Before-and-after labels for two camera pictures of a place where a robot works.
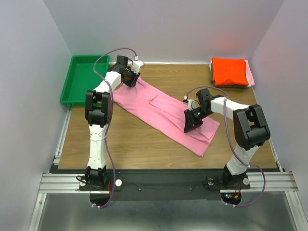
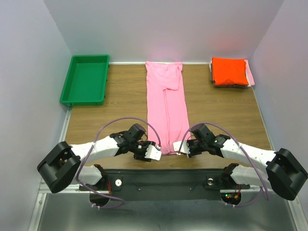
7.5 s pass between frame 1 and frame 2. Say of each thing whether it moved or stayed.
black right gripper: moved
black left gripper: moved
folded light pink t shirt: stayed
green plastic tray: stayed
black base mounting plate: stayed
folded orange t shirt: stayed
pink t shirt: moved
